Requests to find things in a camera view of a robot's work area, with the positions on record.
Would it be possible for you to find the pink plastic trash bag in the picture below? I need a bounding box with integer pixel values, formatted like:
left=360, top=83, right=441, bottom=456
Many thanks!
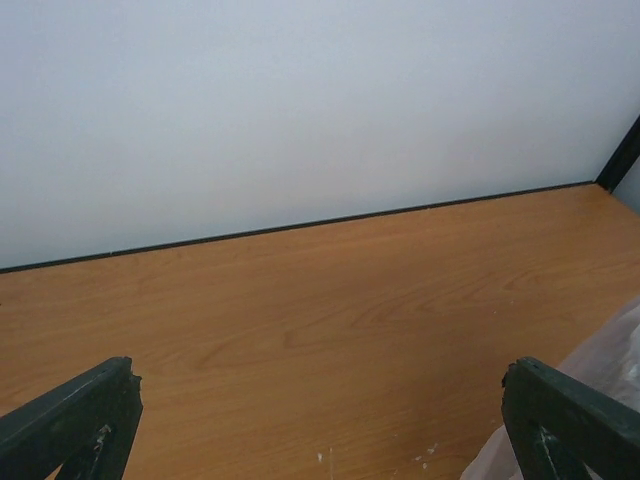
left=461, top=299, right=639, bottom=479

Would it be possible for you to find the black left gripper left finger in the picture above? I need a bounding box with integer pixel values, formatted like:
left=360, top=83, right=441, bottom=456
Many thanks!
left=1, top=357, right=143, bottom=479

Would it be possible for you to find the black right frame post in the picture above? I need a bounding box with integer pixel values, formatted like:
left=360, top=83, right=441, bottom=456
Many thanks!
left=595, top=117, right=640, bottom=193

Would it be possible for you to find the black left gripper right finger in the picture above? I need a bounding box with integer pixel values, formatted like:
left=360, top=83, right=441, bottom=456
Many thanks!
left=501, top=357, right=639, bottom=479

